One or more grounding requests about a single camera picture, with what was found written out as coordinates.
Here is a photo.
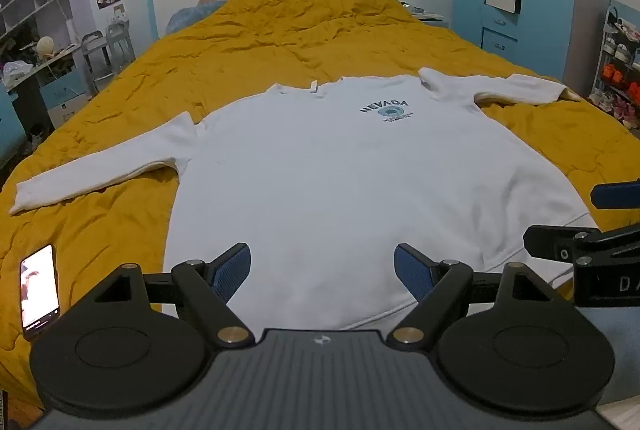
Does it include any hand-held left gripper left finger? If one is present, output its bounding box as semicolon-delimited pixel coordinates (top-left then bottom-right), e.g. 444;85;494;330
82;242;254;346

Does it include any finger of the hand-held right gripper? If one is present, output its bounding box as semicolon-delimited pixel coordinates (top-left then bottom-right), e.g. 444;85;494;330
590;180;640;211
523;224;640;265

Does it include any mustard yellow blanket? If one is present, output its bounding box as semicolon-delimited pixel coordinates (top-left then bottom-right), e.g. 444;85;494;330
0;0;640;411

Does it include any shoe rack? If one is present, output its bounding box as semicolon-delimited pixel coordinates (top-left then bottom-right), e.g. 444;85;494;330
587;2;640;131

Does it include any white plastic bag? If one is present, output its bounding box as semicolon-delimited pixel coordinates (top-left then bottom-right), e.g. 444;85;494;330
2;60;35;86

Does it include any white sweatshirt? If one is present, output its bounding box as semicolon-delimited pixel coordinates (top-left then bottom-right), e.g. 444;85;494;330
9;67;601;334

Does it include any dark desk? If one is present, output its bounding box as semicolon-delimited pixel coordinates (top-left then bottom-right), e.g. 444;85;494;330
0;44;87;141

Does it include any black smartphone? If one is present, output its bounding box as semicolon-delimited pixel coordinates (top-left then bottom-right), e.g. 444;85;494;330
19;244;62;341

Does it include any white nightstand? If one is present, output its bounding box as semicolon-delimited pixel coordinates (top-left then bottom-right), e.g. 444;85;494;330
404;2;451;28

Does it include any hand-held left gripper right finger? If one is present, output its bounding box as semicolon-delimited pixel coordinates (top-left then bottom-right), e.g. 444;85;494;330
387;243;568;346

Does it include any blue pillow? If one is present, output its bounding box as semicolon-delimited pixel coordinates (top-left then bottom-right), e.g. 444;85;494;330
165;0;232;35

